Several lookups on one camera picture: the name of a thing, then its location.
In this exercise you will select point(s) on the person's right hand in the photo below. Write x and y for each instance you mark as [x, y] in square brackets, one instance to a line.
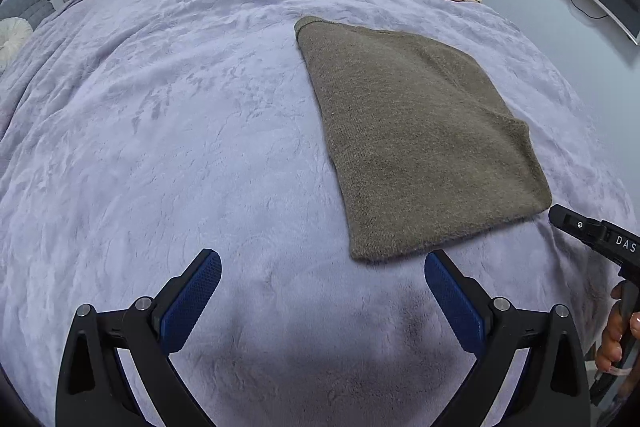
[612, 337]

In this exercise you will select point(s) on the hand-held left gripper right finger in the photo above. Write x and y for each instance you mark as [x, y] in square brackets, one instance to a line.
[452, 297]

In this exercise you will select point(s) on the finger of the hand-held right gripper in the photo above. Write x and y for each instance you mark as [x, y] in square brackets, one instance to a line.
[570, 222]

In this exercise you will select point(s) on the grey quilted headboard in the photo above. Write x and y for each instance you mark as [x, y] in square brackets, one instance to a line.
[27, 4]

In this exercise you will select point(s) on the round cream pillow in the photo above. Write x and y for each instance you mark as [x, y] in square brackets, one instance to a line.
[12, 42]

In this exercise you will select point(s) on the lavender plush blanket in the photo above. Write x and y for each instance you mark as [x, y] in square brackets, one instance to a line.
[175, 132]

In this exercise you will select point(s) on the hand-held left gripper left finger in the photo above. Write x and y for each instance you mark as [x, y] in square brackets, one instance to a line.
[192, 297]

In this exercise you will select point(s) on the olive brown knit sweater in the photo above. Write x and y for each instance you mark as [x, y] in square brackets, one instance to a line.
[415, 142]

